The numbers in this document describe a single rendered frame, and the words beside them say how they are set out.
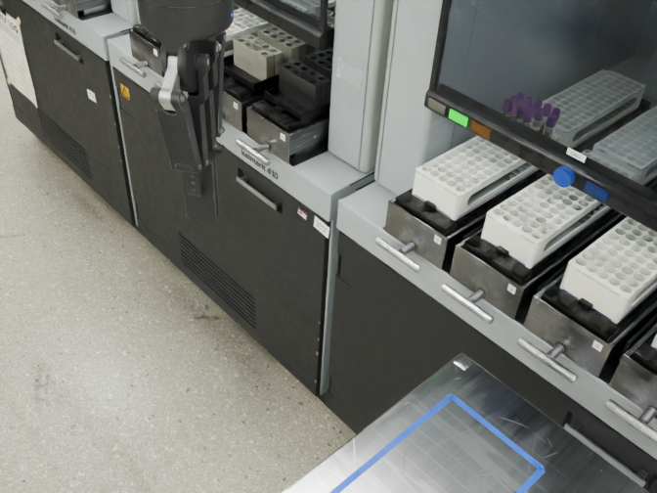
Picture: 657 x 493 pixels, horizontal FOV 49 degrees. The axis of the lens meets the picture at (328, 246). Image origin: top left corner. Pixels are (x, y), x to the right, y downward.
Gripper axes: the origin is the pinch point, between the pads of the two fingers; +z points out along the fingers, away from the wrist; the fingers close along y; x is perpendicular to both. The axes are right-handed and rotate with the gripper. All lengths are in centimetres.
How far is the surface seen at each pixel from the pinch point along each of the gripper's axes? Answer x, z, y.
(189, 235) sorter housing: -39, 86, -88
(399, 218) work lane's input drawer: 18, 36, -46
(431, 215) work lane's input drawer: 23, 33, -44
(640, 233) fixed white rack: 56, 28, -42
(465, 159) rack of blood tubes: 28, 29, -56
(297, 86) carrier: -7, 29, -74
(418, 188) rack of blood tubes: 20, 31, -49
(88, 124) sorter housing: -81, 76, -119
